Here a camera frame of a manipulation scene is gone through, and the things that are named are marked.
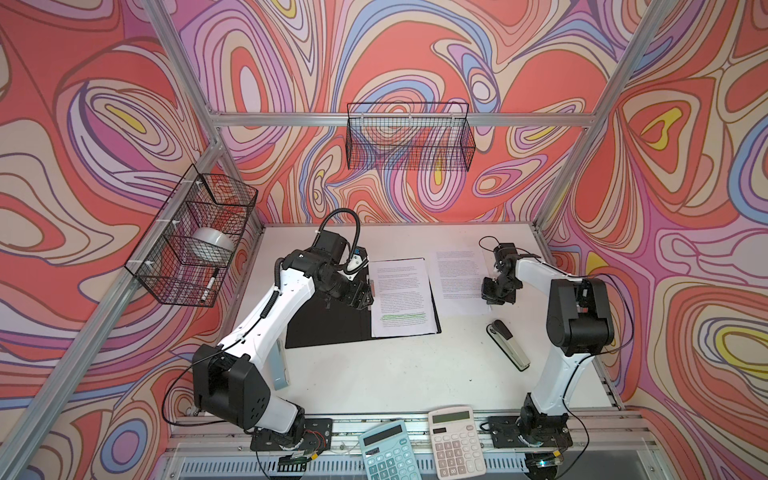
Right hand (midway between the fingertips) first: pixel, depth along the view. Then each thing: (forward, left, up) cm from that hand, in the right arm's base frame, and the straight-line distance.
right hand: (490, 305), depth 97 cm
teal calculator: (-40, +35, +3) cm, 53 cm away
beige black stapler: (-15, 0, +3) cm, 16 cm away
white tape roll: (+4, +77, +33) cm, 84 cm away
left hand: (-6, +40, +18) cm, 45 cm away
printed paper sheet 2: (+12, +8, 0) cm, 14 cm away
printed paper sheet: (+2, +28, +1) cm, 28 cm away
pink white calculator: (-39, +19, +2) cm, 43 cm away
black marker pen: (-7, +78, +27) cm, 82 cm away
